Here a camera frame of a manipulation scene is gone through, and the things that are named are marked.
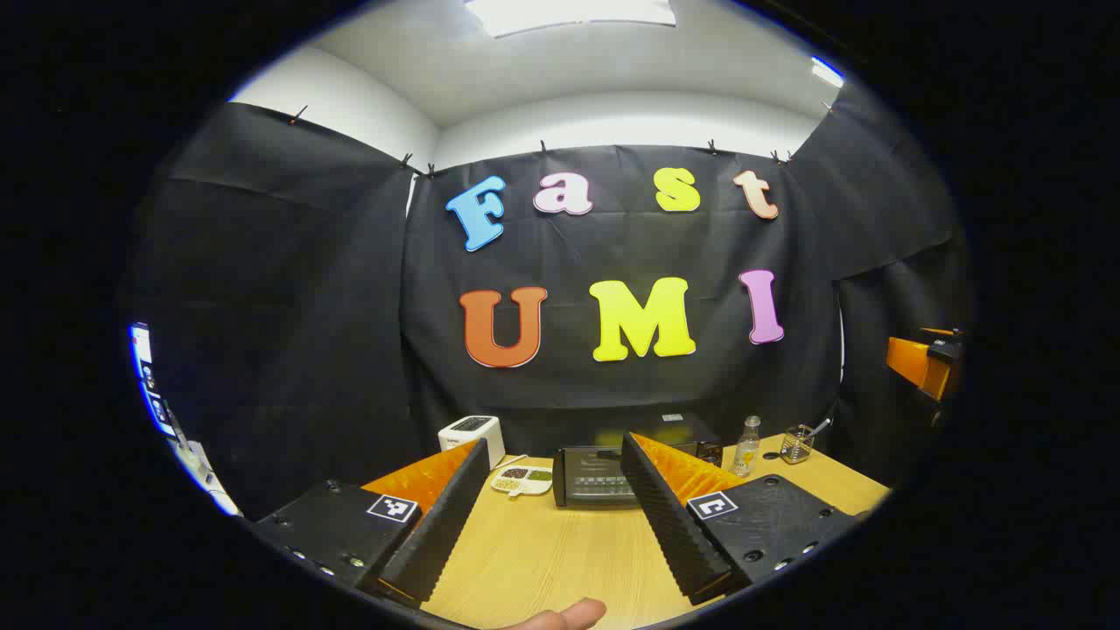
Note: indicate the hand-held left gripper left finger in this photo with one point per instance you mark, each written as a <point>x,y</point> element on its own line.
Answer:
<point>437,534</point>

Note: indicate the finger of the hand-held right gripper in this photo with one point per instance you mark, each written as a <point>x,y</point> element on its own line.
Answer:
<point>914,360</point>

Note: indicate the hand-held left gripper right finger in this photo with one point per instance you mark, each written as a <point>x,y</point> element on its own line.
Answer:
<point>669,525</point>

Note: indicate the black electric oven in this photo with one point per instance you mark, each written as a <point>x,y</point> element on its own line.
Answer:
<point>586,477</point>

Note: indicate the white divided snack plate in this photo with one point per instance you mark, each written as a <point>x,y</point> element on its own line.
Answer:
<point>521,479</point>

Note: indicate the white toaster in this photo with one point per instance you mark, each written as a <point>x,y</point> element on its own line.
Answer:
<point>472,437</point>

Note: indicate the clear glass bottle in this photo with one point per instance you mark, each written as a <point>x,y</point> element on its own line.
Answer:
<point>746,451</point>

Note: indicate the white spoon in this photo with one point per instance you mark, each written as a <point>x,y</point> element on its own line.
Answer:
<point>821,428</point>

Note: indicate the square glass jar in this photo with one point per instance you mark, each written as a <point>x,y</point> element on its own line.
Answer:
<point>794,446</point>

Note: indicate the ceiling light panel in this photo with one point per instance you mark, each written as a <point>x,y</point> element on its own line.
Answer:
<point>569,13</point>
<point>827,72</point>

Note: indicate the lit screen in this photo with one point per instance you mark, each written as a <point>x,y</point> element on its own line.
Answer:
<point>144,359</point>

